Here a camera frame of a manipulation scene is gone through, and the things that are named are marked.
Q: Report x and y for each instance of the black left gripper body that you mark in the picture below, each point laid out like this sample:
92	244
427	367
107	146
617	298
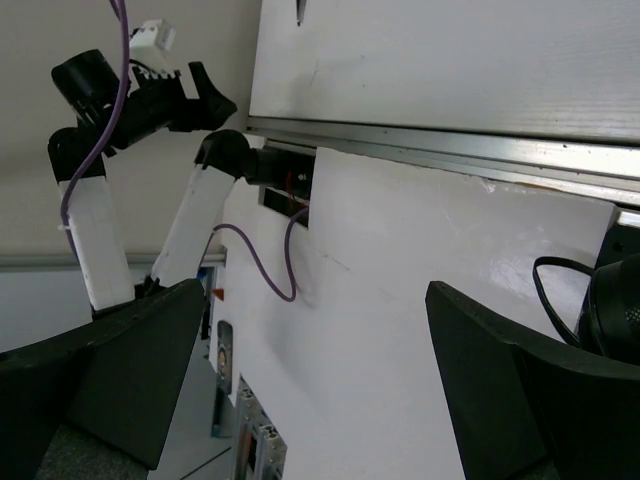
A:
89	85

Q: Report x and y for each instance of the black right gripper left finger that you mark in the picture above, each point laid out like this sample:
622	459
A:
97	402

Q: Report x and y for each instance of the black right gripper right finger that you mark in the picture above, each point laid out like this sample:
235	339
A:
525	406

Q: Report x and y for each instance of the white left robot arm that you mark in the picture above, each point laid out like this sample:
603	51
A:
115	111

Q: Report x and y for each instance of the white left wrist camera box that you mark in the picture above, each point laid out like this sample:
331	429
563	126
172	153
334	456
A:
151	43

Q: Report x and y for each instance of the aluminium table edge rail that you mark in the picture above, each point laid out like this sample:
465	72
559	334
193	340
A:
607	172

